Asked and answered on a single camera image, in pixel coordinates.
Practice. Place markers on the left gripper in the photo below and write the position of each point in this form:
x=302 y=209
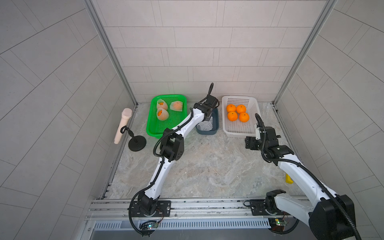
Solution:
x=209 y=116

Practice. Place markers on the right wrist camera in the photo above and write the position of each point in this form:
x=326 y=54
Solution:
x=258 y=133

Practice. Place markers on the aluminium rail frame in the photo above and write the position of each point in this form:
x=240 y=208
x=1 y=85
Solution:
x=189 y=214

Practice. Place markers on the white plastic basket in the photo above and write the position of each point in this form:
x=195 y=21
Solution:
x=237 y=129

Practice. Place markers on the right green circuit board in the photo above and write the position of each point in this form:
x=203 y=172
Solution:
x=277 y=224

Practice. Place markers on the green plastic basket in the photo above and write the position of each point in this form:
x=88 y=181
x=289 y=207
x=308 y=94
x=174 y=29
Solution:
x=155 y=128

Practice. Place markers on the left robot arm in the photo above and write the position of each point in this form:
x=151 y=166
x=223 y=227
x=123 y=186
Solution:
x=170 y=148

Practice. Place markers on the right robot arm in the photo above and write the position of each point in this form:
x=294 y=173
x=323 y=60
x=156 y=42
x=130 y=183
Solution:
x=330 y=216

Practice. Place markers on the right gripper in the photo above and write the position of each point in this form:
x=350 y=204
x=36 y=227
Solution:
x=251 y=146

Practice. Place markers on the green circuit board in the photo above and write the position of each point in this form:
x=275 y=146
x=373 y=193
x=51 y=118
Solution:
x=277 y=224
x=149 y=225

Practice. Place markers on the beige microphone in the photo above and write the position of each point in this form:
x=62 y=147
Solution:
x=125 y=117

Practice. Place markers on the yellow plastic block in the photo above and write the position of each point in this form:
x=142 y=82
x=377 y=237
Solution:
x=289 y=180

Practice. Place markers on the left green circuit board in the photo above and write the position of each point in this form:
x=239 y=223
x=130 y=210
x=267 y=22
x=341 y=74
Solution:
x=149 y=225

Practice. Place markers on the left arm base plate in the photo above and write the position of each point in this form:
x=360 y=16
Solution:
x=162 y=208

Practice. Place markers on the dark blue plastic tub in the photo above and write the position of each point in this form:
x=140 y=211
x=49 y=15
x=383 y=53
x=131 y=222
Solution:
x=216 y=124

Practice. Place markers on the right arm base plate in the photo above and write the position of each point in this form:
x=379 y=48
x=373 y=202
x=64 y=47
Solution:
x=259 y=208

